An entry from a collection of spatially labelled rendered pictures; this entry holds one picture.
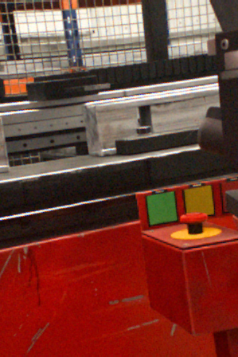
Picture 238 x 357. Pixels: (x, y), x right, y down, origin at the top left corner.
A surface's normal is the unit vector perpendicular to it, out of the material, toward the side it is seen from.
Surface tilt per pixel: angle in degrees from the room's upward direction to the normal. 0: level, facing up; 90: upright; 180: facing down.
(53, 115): 90
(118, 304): 90
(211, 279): 90
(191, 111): 90
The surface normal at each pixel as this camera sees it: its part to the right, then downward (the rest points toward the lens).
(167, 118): 0.42, 0.07
